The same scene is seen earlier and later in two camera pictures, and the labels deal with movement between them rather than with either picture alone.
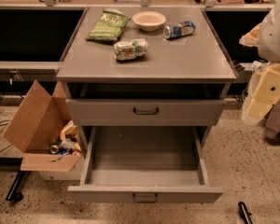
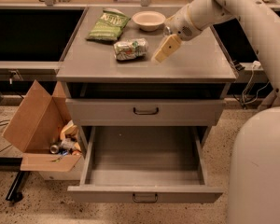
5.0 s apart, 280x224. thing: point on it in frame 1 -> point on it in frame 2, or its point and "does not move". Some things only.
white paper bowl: x=148 y=21 does not move
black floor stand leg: x=11 y=164 does not move
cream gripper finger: x=273 y=84 -> x=171 y=44
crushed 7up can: x=132 y=49 does not move
